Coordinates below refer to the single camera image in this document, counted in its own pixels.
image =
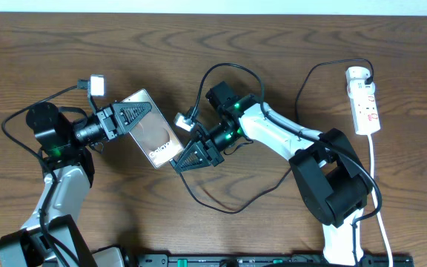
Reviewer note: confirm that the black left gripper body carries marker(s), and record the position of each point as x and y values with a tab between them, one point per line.
108	121

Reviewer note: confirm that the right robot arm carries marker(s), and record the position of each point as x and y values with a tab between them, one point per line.
330	178

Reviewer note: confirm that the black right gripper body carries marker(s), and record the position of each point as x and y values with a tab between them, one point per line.
219	139

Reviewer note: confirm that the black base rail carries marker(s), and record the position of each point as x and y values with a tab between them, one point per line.
163	260

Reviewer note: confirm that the white USB charger plug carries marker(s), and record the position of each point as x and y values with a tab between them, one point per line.
359	82

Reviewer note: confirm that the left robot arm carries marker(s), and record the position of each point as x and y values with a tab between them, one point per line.
50	237

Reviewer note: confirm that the Galaxy smartphone with bronze screen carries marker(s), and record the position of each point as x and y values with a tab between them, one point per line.
153	134

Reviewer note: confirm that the white power strip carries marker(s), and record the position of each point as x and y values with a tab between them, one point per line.
365	114

